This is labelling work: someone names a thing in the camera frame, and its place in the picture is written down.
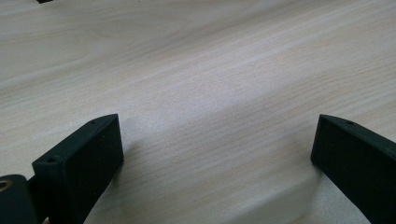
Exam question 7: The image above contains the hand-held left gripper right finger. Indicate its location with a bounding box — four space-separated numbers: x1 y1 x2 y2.
310 114 396 224

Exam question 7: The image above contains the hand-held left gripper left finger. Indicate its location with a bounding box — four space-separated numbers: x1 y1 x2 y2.
32 113 125 224

